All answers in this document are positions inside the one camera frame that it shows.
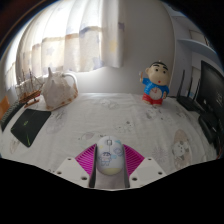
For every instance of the cartoon boy figurine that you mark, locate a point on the cartoon boy figurine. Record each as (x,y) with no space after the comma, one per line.
(156,88)

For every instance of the large white conch shell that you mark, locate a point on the large white conch shell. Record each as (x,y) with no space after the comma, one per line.
(58,91)

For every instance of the black mouse pad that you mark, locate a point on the black mouse pad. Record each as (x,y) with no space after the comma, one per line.
(30,125)

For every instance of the black box device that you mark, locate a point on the black box device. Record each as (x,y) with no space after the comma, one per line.
(210,128)

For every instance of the black keyboard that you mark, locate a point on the black keyboard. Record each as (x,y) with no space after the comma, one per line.
(11,115)

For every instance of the orange wooden chair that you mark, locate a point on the orange wooden chair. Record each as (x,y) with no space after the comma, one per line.
(4,106)

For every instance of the white cartoon-print computer mouse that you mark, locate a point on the white cartoon-print computer mouse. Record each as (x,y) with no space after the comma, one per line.
(109,156)

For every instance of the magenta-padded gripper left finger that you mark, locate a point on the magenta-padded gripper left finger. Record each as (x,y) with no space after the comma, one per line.
(71,170)

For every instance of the white shelf unit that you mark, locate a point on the white shelf unit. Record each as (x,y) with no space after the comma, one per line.
(186,56)

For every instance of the white sheer curtain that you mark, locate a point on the white sheer curtain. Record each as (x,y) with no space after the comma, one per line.
(73,36)

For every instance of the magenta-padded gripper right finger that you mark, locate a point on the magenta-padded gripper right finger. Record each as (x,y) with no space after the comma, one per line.
(146,170)

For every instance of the white printed tablecloth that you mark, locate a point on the white printed tablecloth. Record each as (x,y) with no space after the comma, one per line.
(133,123)

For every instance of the black monitor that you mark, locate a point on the black monitor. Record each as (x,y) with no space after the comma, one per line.
(213,90)

